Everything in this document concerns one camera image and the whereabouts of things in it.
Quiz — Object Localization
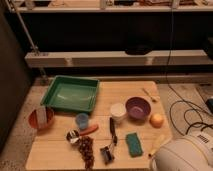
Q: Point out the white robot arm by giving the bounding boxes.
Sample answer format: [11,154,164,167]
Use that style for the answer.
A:
[150,131,213,171]

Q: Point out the purple bowl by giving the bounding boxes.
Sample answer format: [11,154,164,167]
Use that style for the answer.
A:
[125,97,151,120]

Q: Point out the grey sponge in bowl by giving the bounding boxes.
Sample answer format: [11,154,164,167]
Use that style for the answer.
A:
[36,107,47,129]

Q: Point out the orange bowl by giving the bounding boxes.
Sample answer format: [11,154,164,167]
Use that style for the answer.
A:
[28,107,54,130]

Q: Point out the white cup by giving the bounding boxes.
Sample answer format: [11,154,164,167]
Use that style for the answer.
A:
[110,103,126,123]

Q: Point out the green plastic tray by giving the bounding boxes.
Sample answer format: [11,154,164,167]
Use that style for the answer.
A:
[41,75,99,113]

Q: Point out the blue cup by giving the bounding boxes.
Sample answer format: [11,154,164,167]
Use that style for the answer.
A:
[75,113,89,130]

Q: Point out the orange carrot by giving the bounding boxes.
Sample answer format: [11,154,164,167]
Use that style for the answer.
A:
[80,124,99,136]

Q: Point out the wooden spoon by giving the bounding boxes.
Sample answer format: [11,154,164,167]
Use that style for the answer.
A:
[142,88,158,103]

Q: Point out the bunch of dark grapes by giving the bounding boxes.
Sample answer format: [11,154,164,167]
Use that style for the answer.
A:
[78,136,94,171]

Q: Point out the yellow apple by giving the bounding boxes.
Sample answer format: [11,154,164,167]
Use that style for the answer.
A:
[149,113,164,128]

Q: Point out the silver measuring scoop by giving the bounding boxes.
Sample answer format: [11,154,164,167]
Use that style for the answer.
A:
[66,130,80,144]

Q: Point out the green sponge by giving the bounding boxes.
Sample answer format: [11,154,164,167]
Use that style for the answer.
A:
[125,133,143,157]

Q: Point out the metal shelf rack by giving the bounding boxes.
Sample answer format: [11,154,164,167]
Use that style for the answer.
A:
[4,0,213,68]

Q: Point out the black floor cable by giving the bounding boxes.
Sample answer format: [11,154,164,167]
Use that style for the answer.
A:
[165,6,213,136]

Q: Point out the black handled brush tool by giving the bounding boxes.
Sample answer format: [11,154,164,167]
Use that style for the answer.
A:
[100,118,118,164]

